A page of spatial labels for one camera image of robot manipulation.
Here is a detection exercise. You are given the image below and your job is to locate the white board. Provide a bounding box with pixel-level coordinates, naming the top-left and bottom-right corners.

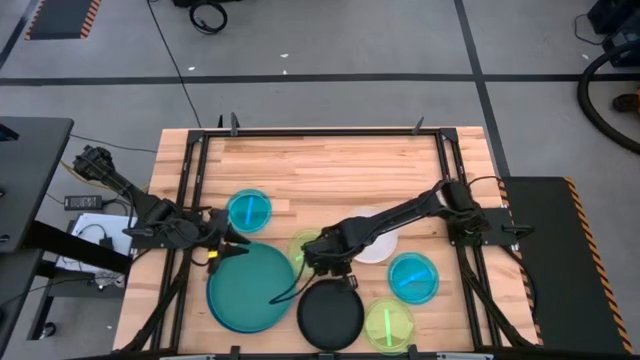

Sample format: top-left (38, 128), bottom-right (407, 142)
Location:
top-left (54, 212), bottom-right (139, 276)

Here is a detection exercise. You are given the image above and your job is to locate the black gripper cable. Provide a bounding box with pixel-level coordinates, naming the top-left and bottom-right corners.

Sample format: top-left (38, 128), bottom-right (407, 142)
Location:
top-left (268, 267), bottom-right (319, 305)

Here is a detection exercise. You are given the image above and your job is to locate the black hazard striped mat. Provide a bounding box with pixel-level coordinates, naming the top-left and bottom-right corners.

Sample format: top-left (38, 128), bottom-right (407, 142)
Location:
top-left (23, 0), bottom-right (103, 41)

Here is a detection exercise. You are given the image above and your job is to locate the black metal table frame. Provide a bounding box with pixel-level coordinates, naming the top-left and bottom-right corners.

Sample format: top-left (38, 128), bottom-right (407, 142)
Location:
top-left (119, 112), bottom-right (539, 360)

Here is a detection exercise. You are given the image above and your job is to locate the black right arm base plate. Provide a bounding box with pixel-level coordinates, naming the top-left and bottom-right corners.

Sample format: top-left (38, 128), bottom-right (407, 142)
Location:
top-left (444, 207), bottom-right (536, 247)

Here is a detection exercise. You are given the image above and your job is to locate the long black floor cable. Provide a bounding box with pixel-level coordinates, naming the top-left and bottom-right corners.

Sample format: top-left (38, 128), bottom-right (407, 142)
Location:
top-left (146, 0), bottom-right (203, 129)

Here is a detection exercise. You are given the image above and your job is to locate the person's foot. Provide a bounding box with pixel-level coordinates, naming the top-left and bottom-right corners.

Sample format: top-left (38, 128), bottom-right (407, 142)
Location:
top-left (612, 92), bottom-right (640, 114)

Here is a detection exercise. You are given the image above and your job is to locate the thick black hose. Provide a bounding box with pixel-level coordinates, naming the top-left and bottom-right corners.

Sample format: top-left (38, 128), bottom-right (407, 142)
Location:
top-left (576, 42), bottom-right (640, 156)

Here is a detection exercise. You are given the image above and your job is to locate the clear blue plastic plate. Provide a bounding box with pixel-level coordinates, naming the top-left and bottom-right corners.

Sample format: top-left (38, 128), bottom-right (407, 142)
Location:
top-left (225, 188), bottom-right (274, 235)
top-left (387, 251), bottom-right (441, 306)

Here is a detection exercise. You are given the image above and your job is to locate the clear green plastic plate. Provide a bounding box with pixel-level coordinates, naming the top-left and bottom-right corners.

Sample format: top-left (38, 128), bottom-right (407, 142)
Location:
top-left (286, 228), bottom-right (326, 276)
top-left (363, 296), bottom-right (417, 356)

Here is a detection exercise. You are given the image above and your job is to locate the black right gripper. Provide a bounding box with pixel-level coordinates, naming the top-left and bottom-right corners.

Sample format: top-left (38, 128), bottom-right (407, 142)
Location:
top-left (301, 224), bottom-right (362, 292)

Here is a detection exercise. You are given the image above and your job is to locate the black power adapter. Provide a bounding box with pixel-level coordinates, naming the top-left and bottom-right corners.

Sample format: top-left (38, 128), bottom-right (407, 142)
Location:
top-left (63, 194), bottom-right (104, 211)

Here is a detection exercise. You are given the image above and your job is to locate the coiled black cable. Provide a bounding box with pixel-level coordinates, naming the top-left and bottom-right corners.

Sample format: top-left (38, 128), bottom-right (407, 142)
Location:
top-left (188, 0), bottom-right (229, 36)

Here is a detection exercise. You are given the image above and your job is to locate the black plastic plate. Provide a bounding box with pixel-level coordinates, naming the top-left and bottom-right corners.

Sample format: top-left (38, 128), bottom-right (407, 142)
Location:
top-left (296, 278), bottom-right (366, 352)

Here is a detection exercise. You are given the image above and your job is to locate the large teal plastic plate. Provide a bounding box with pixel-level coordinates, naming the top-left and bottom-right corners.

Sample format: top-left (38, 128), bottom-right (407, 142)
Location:
top-left (206, 241), bottom-right (299, 335)

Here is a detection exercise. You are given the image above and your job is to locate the white plastic plate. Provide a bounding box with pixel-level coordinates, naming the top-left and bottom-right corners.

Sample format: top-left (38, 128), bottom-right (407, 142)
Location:
top-left (347, 205), bottom-right (400, 265)

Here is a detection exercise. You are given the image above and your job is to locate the yellow cable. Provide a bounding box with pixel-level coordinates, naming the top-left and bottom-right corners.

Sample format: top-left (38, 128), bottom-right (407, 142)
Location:
top-left (59, 159), bottom-right (111, 192)

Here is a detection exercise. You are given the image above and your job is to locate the black equipment case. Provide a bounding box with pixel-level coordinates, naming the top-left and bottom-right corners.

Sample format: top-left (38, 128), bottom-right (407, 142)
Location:
top-left (585, 0), bottom-right (640, 69)

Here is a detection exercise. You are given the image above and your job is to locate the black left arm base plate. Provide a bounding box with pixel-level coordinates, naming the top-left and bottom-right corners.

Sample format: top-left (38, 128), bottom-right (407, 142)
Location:
top-left (122, 209), bottom-right (204, 250)

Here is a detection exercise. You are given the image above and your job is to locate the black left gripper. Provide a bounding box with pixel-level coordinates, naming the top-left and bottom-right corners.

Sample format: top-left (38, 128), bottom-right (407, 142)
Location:
top-left (197, 207), bottom-right (252, 275)

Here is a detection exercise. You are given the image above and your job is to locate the black desk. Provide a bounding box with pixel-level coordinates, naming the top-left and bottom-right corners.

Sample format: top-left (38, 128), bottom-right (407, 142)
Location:
top-left (0, 116), bottom-right (134, 360)

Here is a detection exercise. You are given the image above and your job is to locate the thin black floor cable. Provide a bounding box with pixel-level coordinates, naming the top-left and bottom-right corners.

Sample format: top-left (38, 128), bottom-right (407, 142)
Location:
top-left (68, 133), bottom-right (159, 154)

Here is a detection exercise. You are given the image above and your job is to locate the black hazard striped platform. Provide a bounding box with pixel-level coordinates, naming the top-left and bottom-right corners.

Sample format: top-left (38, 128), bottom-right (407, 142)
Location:
top-left (499, 175), bottom-right (635, 356)

